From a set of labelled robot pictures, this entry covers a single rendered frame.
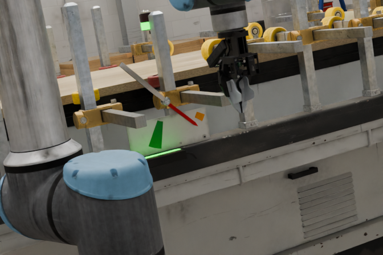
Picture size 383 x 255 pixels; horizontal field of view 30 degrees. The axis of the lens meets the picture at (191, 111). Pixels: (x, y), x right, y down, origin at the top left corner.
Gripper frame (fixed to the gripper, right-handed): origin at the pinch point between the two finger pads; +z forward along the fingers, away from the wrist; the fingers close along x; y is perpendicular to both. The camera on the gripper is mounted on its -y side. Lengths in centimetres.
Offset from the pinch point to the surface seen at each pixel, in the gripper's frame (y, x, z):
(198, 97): -19.7, -1.6, -2.3
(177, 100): -31.0, -2.9, -1.0
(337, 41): -51, 73, -6
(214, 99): -10.2, -1.6, -2.1
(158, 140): -31.0, -11.2, 9.1
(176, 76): -51, 8, -6
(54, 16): -749, 170, -39
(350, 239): -54, 68, 69
